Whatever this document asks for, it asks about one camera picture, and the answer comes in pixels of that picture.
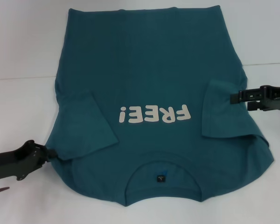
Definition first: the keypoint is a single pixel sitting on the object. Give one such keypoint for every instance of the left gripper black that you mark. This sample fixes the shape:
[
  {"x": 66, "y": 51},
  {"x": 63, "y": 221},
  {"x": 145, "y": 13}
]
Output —
[{"x": 18, "y": 163}]

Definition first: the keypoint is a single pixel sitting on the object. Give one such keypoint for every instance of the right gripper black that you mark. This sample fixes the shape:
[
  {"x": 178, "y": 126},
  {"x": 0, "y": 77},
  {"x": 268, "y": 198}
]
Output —
[{"x": 278, "y": 100}]

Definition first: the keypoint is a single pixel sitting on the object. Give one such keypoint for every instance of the teal t-shirt with FREE print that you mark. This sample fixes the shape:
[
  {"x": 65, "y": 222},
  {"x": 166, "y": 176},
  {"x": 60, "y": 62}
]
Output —
[{"x": 154, "y": 70}]

